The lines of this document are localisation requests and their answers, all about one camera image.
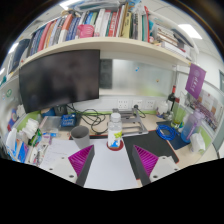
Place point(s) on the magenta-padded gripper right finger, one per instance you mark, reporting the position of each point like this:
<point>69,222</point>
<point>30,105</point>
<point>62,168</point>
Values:
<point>163,166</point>

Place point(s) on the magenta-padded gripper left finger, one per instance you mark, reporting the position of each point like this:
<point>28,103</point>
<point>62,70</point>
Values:
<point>61,168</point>

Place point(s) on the clear plastic drink bottle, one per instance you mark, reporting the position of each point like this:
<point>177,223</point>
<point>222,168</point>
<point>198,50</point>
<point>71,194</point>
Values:
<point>115,131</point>

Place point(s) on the translucent purple water bottle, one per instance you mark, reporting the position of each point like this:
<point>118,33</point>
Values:
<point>190,128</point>

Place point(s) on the white paper sheet with writing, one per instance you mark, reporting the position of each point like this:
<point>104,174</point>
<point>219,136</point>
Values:
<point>61,151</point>

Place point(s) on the dark blue mat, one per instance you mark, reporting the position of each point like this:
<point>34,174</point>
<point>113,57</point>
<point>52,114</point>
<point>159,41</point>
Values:
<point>178,141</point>

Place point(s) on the grey cup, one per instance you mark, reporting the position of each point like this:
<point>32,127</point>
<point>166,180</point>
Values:
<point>80,138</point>

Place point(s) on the white tissue pack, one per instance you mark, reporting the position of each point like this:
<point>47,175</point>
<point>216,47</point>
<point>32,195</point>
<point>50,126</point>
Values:
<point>197,142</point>

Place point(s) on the blue tissue box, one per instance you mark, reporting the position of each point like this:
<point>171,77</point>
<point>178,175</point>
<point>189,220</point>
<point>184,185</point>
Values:
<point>21,151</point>

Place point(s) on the clear plastic box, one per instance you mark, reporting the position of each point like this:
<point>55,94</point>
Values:
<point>50,124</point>

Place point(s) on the small blue electronics box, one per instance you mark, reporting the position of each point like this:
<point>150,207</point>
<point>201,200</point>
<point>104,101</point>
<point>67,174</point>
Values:
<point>68,120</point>

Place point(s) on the plain white paper sheet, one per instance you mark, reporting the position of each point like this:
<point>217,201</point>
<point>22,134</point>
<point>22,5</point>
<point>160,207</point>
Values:
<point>110,170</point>

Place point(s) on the pile of white cloths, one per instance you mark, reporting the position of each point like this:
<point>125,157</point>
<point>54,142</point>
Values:
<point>30,128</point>

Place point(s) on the green translucent cup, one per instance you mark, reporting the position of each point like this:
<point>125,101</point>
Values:
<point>178,116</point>

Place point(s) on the grey metal laptop stand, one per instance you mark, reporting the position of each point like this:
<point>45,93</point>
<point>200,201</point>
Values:
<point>133,123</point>

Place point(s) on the white jug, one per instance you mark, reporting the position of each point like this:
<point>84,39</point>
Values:
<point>162,108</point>

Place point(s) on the dark wine bottle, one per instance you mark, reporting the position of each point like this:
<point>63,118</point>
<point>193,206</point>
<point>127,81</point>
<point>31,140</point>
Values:
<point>171,96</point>

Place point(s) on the black computer monitor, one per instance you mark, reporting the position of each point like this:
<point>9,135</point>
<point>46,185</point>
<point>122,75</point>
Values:
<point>60,78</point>

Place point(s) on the purple hanging banner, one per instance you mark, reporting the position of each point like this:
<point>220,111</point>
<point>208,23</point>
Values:
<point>195,80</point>

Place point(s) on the wooden shelf with books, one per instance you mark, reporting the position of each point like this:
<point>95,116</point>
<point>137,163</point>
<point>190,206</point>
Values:
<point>110,43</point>

